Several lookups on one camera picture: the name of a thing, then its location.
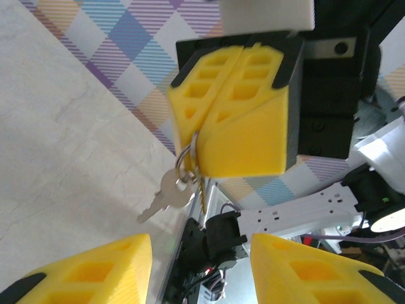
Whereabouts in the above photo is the silver key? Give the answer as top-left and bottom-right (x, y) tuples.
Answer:
(136, 168), (196, 224)

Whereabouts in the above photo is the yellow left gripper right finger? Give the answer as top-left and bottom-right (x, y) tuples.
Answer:
(249, 232), (405, 304)

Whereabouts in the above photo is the brass key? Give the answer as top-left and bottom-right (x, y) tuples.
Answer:
(194, 167), (208, 214)

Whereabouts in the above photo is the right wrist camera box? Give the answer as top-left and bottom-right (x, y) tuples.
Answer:
(220, 0), (316, 34)

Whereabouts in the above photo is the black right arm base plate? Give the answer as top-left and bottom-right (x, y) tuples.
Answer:
(182, 217), (209, 304)

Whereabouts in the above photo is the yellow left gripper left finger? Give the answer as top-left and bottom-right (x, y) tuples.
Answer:
(0, 233), (153, 304)

